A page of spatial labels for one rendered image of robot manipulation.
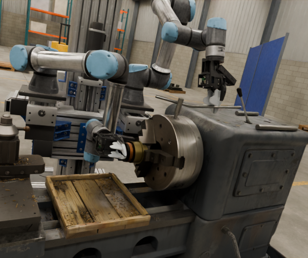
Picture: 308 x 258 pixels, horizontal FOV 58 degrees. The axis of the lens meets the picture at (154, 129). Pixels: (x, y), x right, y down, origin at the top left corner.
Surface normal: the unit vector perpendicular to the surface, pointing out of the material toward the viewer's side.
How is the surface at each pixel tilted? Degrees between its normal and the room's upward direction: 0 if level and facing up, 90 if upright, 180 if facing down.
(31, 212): 0
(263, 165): 90
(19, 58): 91
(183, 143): 56
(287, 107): 90
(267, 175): 90
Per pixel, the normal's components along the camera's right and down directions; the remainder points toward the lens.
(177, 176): 0.44, 0.53
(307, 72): -0.86, -0.04
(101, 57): -0.20, 0.20
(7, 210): 0.20, -0.95
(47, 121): 0.34, 0.30
